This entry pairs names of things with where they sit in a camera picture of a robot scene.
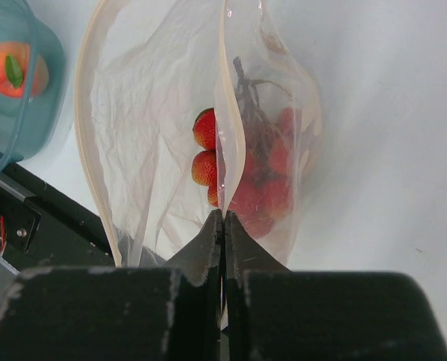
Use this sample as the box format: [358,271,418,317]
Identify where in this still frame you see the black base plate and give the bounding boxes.
[0,165,114,272]

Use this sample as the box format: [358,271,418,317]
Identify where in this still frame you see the clear dotted zip top bag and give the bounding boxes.
[75,1,323,267]

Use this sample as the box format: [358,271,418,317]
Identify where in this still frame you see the fake peach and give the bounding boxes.
[0,41,31,99]

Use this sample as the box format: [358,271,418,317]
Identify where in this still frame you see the fake red grapes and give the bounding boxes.
[191,58,301,239]

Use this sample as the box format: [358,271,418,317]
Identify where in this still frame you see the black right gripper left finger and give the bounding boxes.
[0,211,222,360]

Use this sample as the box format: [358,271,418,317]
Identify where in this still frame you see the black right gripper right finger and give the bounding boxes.
[224,213,447,360]

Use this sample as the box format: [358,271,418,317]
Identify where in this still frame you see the teal plastic container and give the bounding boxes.
[0,1,66,171]

